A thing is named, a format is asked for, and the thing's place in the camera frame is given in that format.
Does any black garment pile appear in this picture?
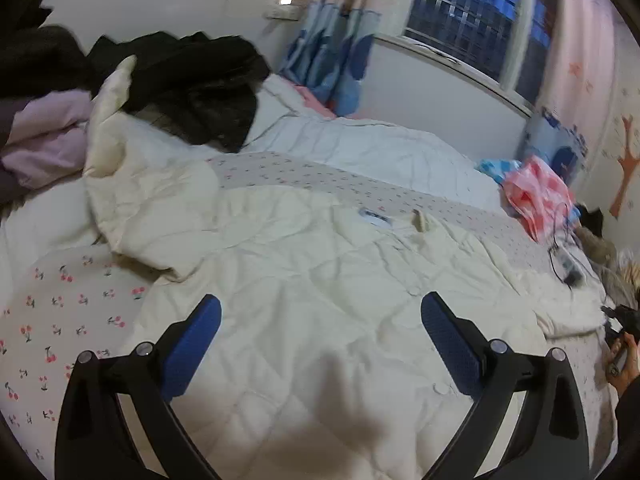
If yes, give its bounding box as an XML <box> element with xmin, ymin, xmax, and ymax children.
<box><xmin>1</xmin><ymin>24</ymin><xmax>271</xmax><ymax>153</ymax></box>

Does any cream quilted jacket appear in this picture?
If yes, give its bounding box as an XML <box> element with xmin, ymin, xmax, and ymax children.
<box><xmin>84</xmin><ymin>58</ymin><xmax>608</xmax><ymax>479</ymax></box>

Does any blue patterned curtain right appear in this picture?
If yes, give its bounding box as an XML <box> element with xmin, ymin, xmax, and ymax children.
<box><xmin>521</xmin><ymin>0</ymin><xmax>615</xmax><ymax>183</ymax></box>

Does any pink plastic bag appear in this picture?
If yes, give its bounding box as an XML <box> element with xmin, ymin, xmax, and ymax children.
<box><xmin>502</xmin><ymin>156</ymin><xmax>579</xmax><ymax>244</ymax></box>

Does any barred window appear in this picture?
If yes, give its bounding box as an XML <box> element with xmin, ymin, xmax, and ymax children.
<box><xmin>404</xmin><ymin>0</ymin><xmax>558</xmax><ymax>104</ymax></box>

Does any purple lilac garment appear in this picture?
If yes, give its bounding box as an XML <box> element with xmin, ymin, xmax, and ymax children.
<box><xmin>1</xmin><ymin>89</ymin><xmax>92</xmax><ymax>204</ymax></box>

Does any light blue plastic bag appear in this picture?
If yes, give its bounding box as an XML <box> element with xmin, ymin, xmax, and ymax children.
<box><xmin>475</xmin><ymin>159</ymin><xmax>522</xmax><ymax>185</ymax></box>

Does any wall socket with light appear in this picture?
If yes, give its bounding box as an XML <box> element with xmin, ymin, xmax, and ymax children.
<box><xmin>262</xmin><ymin>0</ymin><xmax>304</xmax><ymax>22</ymax></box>

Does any blue patterned curtain left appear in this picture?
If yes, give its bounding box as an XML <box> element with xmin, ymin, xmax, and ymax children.
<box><xmin>279</xmin><ymin>0</ymin><xmax>381</xmax><ymax>116</ymax></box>

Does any black charging cable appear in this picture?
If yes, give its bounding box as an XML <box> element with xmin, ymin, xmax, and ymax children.
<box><xmin>546</xmin><ymin>201</ymin><xmax>589</xmax><ymax>288</ymax></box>

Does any brown tree wall sticker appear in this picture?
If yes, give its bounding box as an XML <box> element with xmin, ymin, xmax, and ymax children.
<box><xmin>608</xmin><ymin>114</ymin><xmax>639</xmax><ymax>219</ymax></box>

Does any white striped duvet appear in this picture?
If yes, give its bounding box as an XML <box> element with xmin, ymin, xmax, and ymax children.
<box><xmin>243</xmin><ymin>74</ymin><xmax>504</xmax><ymax>214</ymax></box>

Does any cherry print bed sheet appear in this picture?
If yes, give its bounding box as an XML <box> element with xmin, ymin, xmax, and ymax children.
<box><xmin>1</xmin><ymin>153</ymin><xmax>615</xmax><ymax>476</ymax></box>

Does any brown garment at bedside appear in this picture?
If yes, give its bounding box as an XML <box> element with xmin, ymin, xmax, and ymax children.
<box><xmin>574</xmin><ymin>205</ymin><xmax>617</xmax><ymax>270</ymax></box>

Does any person's right hand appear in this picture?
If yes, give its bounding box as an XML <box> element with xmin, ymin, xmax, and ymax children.
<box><xmin>605</xmin><ymin>332</ymin><xmax>639</xmax><ymax>398</ymax></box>

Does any blue patterned curtain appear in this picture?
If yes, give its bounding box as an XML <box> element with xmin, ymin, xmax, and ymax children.
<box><xmin>279</xmin><ymin>0</ymin><xmax>381</xmax><ymax>116</ymax></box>
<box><xmin>521</xmin><ymin>0</ymin><xmax>615</xmax><ymax>183</ymax></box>

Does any white power strip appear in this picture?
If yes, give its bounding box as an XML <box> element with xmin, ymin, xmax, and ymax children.
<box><xmin>552</xmin><ymin>247</ymin><xmax>585</xmax><ymax>287</ymax></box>

